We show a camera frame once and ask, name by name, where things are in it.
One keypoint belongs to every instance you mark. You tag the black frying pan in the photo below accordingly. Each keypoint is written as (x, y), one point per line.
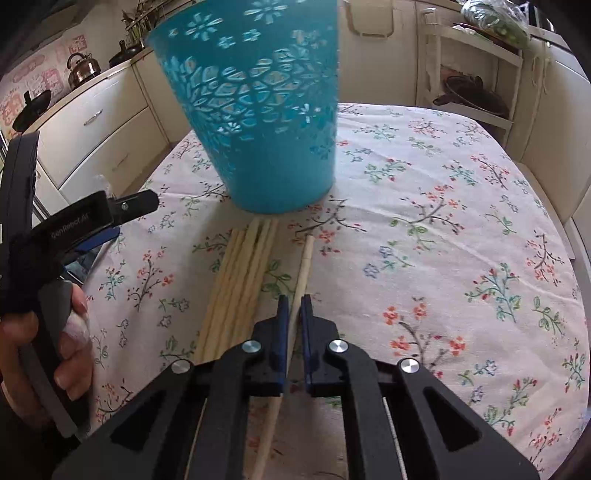
(125, 53)

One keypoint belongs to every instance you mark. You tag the floral tablecloth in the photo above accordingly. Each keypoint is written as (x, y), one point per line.
(431, 244)

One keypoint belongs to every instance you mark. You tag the teal perforated plastic basket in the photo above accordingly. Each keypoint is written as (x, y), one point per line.
(259, 84)

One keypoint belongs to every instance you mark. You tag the utensil rack with tools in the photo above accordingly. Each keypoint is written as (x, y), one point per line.
(141, 19)

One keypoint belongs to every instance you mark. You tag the white hanging trash bin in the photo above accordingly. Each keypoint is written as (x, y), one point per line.
(370, 18)

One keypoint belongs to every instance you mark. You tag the white rolling shelf cart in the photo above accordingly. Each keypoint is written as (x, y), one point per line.
(445, 48)

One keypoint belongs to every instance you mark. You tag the black wok on stove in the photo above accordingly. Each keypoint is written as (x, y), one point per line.
(33, 110)

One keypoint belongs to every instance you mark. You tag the dark pan on cart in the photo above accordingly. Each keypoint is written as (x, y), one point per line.
(470, 91)

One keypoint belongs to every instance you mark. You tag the copper kettle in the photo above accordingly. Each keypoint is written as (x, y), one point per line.
(82, 68)

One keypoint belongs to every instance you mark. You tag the bag of green vegetables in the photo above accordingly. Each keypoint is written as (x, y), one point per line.
(500, 18)

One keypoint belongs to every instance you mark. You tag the person's left hand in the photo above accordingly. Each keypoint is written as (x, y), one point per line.
(46, 354)

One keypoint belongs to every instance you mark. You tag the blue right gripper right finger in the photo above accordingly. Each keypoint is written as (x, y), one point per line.
(310, 352)

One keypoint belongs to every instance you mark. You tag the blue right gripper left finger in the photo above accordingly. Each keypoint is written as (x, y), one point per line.
(280, 337)

